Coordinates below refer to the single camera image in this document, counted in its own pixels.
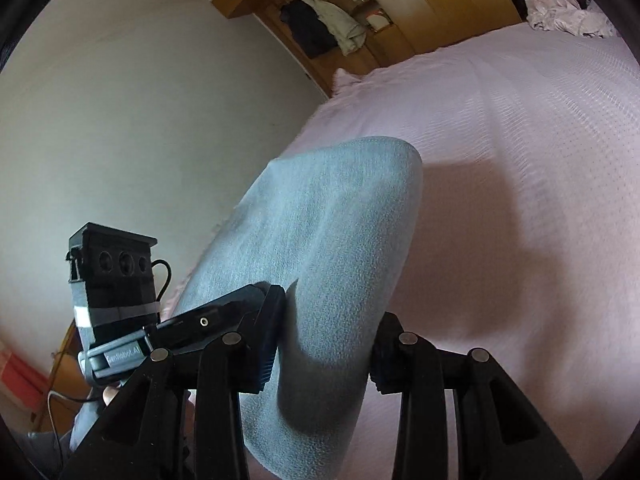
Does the white cable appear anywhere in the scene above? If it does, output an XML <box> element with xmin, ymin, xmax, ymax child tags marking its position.
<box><xmin>46</xmin><ymin>391</ymin><xmax>93</xmax><ymax>443</ymax></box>

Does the person's left forearm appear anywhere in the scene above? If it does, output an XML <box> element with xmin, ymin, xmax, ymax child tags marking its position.
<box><xmin>68</xmin><ymin>394</ymin><xmax>110</xmax><ymax>462</ymax></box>

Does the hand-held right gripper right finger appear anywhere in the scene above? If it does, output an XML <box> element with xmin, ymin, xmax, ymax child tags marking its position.
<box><xmin>369</xmin><ymin>311</ymin><xmax>584</xmax><ymax>480</ymax></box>

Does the wooden wardrobe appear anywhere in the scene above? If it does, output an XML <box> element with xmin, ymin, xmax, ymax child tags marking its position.
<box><xmin>210</xmin><ymin>0</ymin><xmax>540</xmax><ymax>97</ymax></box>

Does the white hanging garment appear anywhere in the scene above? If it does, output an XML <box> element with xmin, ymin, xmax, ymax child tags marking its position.
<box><xmin>297</xmin><ymin>0</ymin><xmax>369</xmax><ymax>57</ymax></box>

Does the pink bed blanket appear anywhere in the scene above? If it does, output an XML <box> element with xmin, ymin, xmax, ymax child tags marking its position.
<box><xmin>162</xmin><ymin>21</ymin><xmax>640</xmax><ymax>480</ymax></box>

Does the black cable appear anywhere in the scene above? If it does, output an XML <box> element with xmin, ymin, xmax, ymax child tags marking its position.
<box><xmin>149</xmin><ymin>258</ymin><xmax>172</xmax><ymax>307</ymax></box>

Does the wooden shelf unit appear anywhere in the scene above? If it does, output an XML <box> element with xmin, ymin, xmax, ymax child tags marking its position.
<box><xmin>27</xmin><ymin>322</ymin><xmax>103</xmax><ymax>433</ymax></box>

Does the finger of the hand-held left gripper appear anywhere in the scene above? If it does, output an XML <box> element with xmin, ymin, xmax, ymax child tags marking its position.
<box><xmin>149</xmin><ymin>282</ymin><xmax>273</xmax><ymax>356</ymax></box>

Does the light blue towel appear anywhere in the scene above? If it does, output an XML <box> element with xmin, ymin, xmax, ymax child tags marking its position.
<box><xmin>172</xmin><ymin>136</ymin><xmax>424</xmax><ymax>480</ymax></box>

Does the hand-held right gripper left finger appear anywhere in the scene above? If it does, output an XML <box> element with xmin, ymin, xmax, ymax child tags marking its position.
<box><xmin>60</xmin><ymin>284</ymin><xmax>287</xmax><ymax>480</ymax></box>

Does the dark hanging garment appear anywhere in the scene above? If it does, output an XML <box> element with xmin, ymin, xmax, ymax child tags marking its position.
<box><xmin>279</xmin><ymin>0</ymin><xmax>339</xmax><ymax>59</ymax></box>

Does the pile of pale pink clothes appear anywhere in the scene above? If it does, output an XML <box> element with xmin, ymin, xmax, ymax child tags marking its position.
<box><xmin>524</xmin><ymin>0</ymin><xmax>620</xmax><ymax>39</ymax></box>

